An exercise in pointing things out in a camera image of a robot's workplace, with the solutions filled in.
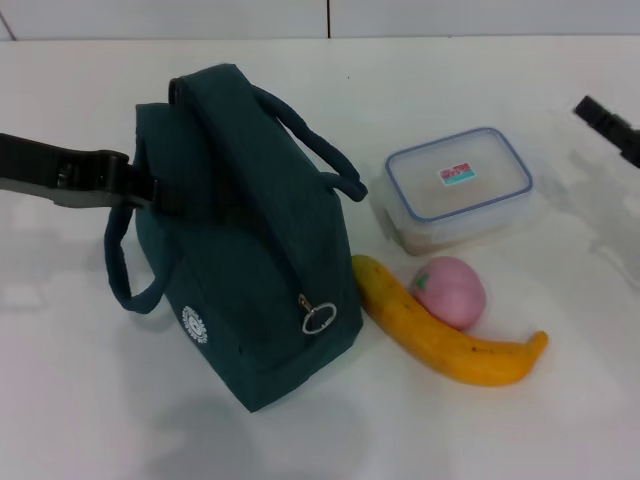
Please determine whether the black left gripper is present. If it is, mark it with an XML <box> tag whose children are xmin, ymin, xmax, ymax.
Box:
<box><xmin>0</xmin><ymin>132</ymin><xmax>175</xmax><ymax>217</ymax></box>

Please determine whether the dark teal lunch bag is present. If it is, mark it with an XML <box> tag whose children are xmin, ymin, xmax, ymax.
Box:
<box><xmin>103</xmin><ymin>63</ymin><xmax>369</xmax><ymax>414</ymax></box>

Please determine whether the clear container with blue seal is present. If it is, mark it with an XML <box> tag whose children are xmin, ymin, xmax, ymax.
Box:
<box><xmin>384</xmin><ymin>127</ymin><xmax>544</xmax><ymax>257</ymax></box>

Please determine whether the silver zipper pull ring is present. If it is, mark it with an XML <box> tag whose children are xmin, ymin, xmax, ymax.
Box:
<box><xmin>301</xmin><ymin>300</ymin><xmax>339</xmax><ymax>335</ymax></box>

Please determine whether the pink toy peach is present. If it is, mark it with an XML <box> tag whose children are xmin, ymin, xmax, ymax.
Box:
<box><xmin>409</xmin><ymin>256</ymin><xmax>487</xmax><ymax>331</ymax></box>

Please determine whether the yellow banana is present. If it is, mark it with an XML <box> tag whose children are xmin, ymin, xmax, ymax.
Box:
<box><xmin>352</xmin><ymin>254</ymin><xmax>550</xmax><ymax>388</ymax></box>

